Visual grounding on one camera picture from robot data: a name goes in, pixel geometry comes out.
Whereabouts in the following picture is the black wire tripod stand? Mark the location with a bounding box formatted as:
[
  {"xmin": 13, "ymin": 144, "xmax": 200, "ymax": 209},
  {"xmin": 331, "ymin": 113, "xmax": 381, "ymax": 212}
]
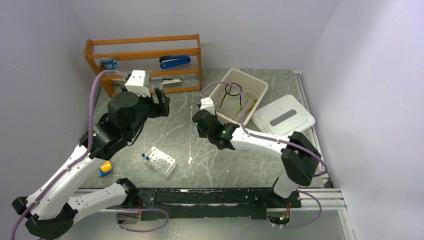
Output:
[{"xmin": 218, "ymin": 82, "xmax": 242, "ymax": 109}]

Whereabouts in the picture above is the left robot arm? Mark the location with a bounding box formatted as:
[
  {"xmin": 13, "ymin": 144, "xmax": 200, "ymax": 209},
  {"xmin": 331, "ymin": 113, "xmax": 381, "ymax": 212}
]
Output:
[{"xmin": 12, "ymin": 88, "xmax": 171, "ymax": 240}]

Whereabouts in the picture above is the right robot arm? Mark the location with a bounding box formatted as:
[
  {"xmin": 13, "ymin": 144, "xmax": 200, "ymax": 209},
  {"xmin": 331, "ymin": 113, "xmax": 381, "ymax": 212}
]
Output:
[{"xmin": 192, "ymin": 109, "xmax": 321, "ymax": 207}]

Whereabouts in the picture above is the beige whiteboard eraser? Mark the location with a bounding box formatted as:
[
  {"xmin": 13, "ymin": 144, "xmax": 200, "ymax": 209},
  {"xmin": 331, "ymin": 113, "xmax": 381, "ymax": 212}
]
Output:
[{"xmin": 161, "ymin": 78, "xmax": 182, "ymax": 88}]

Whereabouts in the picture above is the red capped marker pen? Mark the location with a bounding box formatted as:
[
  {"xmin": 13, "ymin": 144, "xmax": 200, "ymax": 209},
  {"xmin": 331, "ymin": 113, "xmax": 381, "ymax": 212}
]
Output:
[{"xmin": 150, "ymin": 77, "xmax": 163, "ymax": 81}]

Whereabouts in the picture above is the beige plastic bin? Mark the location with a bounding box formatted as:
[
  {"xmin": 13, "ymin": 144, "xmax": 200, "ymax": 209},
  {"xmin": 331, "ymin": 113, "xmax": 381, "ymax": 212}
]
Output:
[{"xmin": 209, "ymin": 68, "xmax": 269, "ymax": 125}]

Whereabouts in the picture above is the blue stapler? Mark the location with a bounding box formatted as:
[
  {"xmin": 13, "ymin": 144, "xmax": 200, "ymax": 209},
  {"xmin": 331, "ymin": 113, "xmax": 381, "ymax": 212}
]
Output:
[{"xmin": 159, "ymin": 54, "xmax": 191, "ymax": 70}]

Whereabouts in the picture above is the orange wooden shelf rack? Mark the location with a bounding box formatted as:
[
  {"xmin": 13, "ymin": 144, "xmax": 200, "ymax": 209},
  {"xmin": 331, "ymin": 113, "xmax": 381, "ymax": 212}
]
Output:
[{"xmin": 83, "ymin": 33, "xmax": 203, "ymax": 94}]

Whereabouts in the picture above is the small white cardboard box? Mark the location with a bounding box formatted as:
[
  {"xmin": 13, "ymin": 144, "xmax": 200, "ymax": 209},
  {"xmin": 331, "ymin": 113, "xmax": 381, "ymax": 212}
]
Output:
[{"xmin": 111, "ymin": 78, "xmax": 127, "ymax": 86}]

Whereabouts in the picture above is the white test tube rack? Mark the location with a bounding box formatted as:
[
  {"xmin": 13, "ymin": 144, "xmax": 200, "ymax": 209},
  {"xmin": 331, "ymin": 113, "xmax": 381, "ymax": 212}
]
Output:
[{"xmin": 141, "ymin": 146, "xmax": 177, "ymax": 177}]

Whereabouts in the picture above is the blue white tape roll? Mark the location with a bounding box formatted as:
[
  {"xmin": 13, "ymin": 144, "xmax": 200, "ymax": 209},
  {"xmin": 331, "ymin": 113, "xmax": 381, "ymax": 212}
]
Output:
[{"xmin": 99, "ymin": 57, "xmax": 118, "ymax": 70}]

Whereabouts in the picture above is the white plastic bin lid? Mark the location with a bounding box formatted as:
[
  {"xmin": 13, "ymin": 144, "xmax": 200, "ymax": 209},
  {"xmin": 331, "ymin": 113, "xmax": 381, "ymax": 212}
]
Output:
[{"xmin": 251, "ymin": 94, "xmax": 316, "ymax": 136}]

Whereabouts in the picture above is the yellow blue small block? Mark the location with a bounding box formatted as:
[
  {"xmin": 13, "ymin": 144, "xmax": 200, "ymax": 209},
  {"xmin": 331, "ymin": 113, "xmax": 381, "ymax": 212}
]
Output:
[{"xmin": 99, "ymin": 160, "xmax": 113, "ymax": 177}]

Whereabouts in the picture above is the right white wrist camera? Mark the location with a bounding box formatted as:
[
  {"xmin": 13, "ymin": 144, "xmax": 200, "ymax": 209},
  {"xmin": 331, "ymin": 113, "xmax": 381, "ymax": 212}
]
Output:
[{"xmin": 199, "ymin": 97, "xmax": 216, "ymax": 116}]

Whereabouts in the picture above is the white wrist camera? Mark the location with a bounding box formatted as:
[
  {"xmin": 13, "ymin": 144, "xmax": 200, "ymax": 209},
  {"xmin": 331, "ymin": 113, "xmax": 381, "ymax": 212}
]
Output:
[
  {"xmin": 124, "ymin": 70, "xmax": 151, "ymax": 97},
  {"xmin": 199, "ymin": 97, "xmax": 216, "ymax": 116}
]

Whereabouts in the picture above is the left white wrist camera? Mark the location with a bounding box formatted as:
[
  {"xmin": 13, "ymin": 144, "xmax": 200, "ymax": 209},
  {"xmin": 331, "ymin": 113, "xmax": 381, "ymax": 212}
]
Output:
[{"xmin": 124, "ymin": 70, "xmax": 151, "ymax": 97}]

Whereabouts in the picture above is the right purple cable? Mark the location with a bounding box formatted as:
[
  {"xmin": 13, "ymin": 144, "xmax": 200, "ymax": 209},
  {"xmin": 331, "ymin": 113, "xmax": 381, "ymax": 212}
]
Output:
[{"xmin": 198, "ymin": 81, "xmax": 329, "ymax": 230}]

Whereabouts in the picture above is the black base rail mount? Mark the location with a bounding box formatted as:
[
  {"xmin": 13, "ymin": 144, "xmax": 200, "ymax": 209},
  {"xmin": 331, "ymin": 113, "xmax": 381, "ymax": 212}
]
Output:
[{"xmin": 120, "ymin": 187, "xmax": 302, "ymax": 221}]

